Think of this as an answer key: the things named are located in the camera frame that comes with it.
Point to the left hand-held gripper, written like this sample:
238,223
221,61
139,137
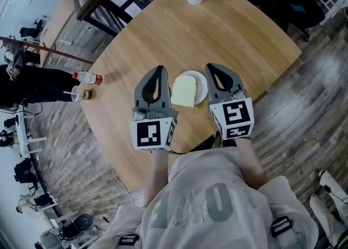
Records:
148,133

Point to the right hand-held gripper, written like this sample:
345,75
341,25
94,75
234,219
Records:
235,117

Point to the white round plate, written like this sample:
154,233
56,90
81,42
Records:
201,87

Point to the sliced bread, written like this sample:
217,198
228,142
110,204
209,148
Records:
183,91

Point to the person's left forearm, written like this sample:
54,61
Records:
159,177

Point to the person's right forearm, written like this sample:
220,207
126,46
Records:
251,166

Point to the clear plastic bottle red label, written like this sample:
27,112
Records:
88,77

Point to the clear plastic cup with straw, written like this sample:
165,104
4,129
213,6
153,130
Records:
77,94

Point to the black office chair with jacket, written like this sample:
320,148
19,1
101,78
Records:
299,11

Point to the brown wooden coat rack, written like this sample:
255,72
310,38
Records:
54,52

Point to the long wooden table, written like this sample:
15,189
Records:
61,25

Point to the person's beige printed shirt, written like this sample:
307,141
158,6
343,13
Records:
206,201

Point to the white desk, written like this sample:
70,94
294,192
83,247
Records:
23,133

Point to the silver fisheye camera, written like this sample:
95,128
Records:
146,114
239,94

